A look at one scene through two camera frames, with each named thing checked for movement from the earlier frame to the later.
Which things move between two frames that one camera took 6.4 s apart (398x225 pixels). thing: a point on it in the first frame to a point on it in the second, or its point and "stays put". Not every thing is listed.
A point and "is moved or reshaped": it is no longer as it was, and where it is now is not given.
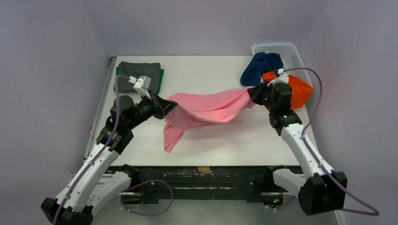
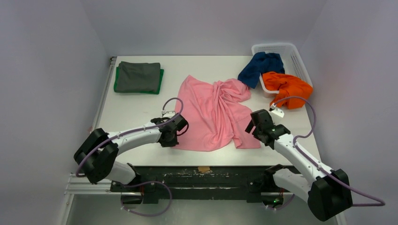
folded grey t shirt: [137, 70] stays put
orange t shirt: [301, 91] stays put
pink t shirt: [198, 108] is moved or reshaped
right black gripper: [259, 94] to [254, 123]
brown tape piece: [203, 168] stays put
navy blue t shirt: [260, 62] stays put
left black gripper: [164, 106] to [170, 143]
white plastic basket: [292, 58] stays put
